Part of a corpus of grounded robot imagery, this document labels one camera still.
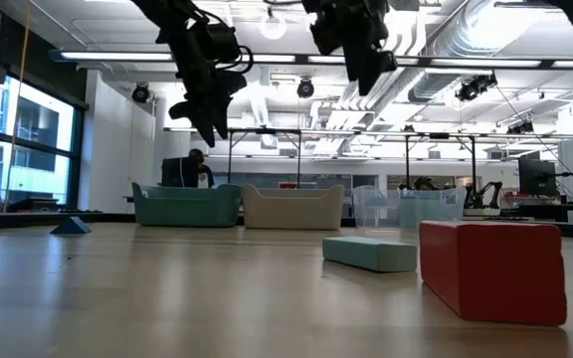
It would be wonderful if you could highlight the silver ventilation duct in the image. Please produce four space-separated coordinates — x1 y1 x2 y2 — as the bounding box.
408 0 496 103

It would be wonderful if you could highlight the black background desk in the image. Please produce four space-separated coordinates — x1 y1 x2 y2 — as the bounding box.
497 201 573 224

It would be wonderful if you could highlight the black ceiling spotlight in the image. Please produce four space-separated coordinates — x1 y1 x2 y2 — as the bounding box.
507 118 536 135
295 78 315 99
131 83 151 104
455 73 499 103

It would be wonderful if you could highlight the black monitor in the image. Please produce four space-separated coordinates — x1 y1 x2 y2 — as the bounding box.
517 157 558 198
160 155 201 189

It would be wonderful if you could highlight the yellow cable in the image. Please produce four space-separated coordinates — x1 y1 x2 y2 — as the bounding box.
1 0 33 213

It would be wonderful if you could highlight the light teal cube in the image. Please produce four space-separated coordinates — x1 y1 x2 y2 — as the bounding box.
398 199 424 231

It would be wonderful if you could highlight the black overhead light bar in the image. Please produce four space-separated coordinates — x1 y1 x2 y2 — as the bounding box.
49 48 573 71

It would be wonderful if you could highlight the red rectangular block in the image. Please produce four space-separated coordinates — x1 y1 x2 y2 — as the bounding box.
419 220 569 328

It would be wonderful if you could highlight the clear plastic bin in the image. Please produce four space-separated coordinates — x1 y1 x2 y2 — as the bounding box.
351 184 467 232

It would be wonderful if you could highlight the white ring lamp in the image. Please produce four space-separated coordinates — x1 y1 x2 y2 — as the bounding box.
258 12 288 42

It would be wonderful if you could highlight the large window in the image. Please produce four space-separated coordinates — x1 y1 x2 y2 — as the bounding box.
0 74 89 213

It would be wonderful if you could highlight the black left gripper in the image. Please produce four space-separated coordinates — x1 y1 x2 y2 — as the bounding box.
184 47 249 148

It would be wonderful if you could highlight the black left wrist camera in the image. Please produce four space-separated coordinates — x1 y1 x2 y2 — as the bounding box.
168 100 194 121

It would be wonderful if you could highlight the person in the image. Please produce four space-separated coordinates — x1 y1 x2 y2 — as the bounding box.
188 147 216 189

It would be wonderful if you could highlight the black metal gantry frame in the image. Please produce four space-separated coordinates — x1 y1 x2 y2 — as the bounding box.
226 127 303 188
404 131 478 200

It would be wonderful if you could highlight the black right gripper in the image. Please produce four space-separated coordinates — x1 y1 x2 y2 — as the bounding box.
310 0 398 96

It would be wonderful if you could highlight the grey plastic bin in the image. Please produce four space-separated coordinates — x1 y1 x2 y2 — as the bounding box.
241 183 346 231

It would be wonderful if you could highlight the green plastic bin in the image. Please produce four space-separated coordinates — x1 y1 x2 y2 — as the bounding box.
132 182 243 229

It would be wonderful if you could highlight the long light teal block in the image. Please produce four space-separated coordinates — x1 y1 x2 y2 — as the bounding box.
321 236 419 273

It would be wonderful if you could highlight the blue triangular block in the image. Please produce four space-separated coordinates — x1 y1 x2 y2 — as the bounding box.
50 216 93 236

